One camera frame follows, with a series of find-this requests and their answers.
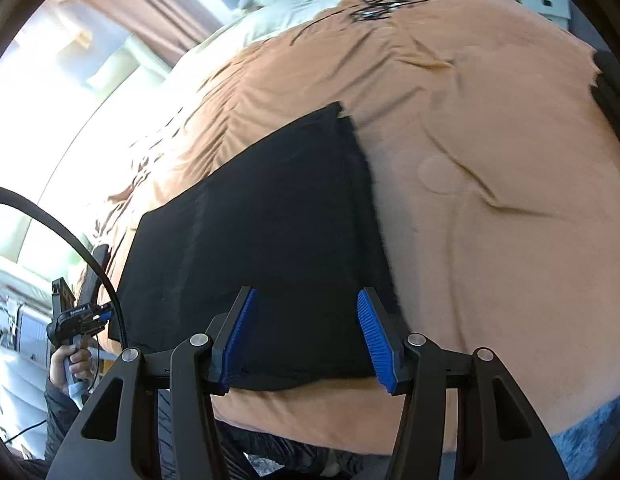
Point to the brown fleece blanket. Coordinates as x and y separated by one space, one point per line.
490 235

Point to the person's blue jeans leg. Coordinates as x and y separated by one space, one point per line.
585 435

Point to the black pants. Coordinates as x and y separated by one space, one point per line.
270 220

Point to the person's dark puffer jacket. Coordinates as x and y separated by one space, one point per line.
280 452

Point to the dark cloth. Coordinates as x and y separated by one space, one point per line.
607 90

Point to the person's left hand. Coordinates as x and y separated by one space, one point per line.
82 365

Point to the cream bear print quilt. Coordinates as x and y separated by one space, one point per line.
290 15

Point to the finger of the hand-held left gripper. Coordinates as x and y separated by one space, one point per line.
105 316
101 275

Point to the white low cabinet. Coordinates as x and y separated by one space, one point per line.
32 335

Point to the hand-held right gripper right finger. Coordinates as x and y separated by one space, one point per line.
375 340

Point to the person's left forearm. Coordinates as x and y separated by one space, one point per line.
60 420

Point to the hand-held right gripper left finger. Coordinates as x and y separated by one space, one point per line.
240 335

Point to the pink window curtain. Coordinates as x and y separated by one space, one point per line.
155 5

